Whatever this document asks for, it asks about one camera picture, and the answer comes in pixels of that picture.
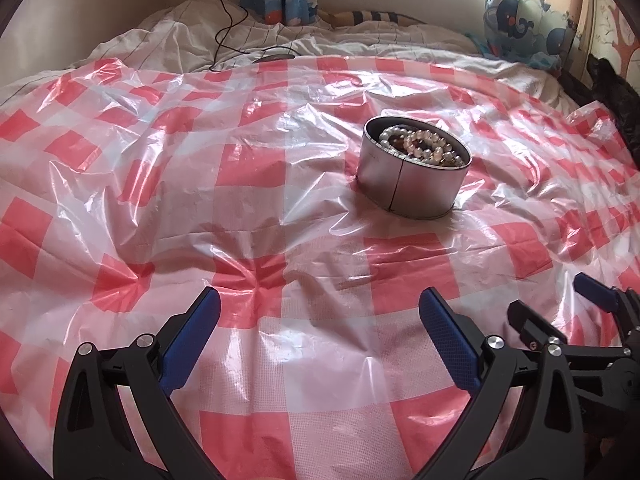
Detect round silver metal tin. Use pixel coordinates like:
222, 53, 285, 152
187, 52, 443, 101
356, 116, 473, 219

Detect blue whale curtain right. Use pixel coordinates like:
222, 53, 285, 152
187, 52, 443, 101
483, 0, 584, 72

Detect red checkered plastic sheet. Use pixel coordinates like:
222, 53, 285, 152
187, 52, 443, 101
1, 56, 639, 479

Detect white bead bracelet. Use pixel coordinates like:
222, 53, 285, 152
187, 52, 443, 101
376, 126, 417, 151

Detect white striped bed quilt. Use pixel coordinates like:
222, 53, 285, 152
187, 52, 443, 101
1, 0, 578, 115

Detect black charging cable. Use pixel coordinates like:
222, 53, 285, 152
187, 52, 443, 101
202, 0, 302, 74

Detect dark object at bedside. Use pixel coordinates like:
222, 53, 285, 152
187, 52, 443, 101
559, 54, 640, 166

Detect striped plush toy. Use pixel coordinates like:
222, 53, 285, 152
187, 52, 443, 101
318, 10, 422, 27

